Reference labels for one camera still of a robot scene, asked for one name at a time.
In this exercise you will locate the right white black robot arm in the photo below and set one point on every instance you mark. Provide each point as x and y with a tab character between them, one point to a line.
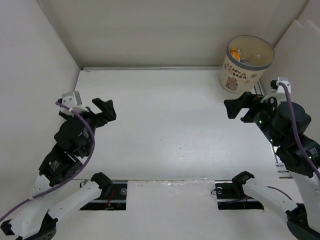
302	160

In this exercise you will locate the large clear plastic bottle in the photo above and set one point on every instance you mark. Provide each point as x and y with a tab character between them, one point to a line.
254	57

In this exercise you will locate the orange bottle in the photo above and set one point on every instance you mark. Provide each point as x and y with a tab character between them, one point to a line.
235	53

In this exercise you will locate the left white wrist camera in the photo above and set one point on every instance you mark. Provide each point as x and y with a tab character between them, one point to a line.
69	102

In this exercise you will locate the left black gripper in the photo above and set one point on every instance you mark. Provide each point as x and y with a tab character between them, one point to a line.
109	113

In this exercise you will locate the cream capybara bin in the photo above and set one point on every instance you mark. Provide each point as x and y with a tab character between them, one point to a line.
236	77

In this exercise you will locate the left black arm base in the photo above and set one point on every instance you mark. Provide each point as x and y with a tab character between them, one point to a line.
115	201

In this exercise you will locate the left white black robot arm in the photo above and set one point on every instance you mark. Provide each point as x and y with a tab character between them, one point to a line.
37	217

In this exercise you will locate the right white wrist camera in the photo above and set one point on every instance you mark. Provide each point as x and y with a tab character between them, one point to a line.
280	89

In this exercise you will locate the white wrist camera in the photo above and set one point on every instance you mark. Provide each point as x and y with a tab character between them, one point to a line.
69	102
280	89

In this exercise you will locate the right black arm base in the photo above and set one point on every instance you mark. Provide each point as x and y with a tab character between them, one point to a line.
229	198

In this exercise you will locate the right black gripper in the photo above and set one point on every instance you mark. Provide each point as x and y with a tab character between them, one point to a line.
247	99

